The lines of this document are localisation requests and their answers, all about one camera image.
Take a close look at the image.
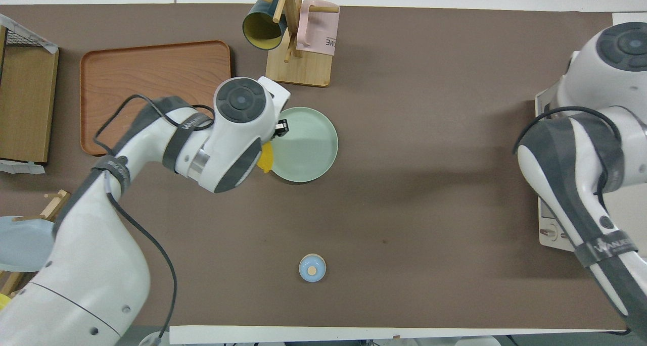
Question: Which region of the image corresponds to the pale green plate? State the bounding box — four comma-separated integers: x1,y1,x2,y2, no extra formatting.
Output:
267,107,339,184

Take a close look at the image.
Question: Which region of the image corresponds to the wooden mug tree stand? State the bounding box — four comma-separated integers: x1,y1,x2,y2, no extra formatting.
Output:
241,0,341,88

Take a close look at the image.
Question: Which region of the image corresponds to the dark blue mug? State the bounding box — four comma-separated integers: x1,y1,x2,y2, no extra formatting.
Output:
242,0,289,52

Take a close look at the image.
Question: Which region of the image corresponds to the pink mug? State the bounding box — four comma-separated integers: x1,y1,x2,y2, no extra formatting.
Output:
295,0,341,57

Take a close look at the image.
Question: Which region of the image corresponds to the brown wooden tray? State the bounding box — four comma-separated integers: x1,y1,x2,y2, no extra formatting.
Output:
79,40,233,157

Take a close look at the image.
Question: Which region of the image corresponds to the small blue call bell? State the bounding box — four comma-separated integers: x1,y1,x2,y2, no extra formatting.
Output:
298,254,327,283

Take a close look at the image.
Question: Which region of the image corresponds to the large brown table mat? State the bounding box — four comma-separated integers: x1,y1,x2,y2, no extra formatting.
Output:
0,4,628,332

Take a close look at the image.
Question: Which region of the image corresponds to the wooden plate rack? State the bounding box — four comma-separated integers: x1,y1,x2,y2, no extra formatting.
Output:
0,189,72,297

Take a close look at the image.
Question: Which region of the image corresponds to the wooden shelf unit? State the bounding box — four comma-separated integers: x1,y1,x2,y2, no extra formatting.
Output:
0,25,60,164

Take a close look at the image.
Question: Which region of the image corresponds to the white checked cloth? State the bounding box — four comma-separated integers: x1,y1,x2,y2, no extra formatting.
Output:
0,14,60,175

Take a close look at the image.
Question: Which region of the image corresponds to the light blue plate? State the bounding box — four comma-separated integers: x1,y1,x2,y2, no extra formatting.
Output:
0,216,55,274

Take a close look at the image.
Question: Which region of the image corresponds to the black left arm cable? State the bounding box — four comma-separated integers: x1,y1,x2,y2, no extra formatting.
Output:
93,94,216,339

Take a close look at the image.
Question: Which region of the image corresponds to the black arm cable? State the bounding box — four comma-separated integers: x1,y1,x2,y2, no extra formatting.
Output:
93,94,216,339
513,106,623,156

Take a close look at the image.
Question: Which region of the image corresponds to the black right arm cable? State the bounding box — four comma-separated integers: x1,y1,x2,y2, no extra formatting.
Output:
513,106,623,156

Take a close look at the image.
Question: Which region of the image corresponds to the black wire basket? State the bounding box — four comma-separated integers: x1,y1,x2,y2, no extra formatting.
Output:
0,25,52,48

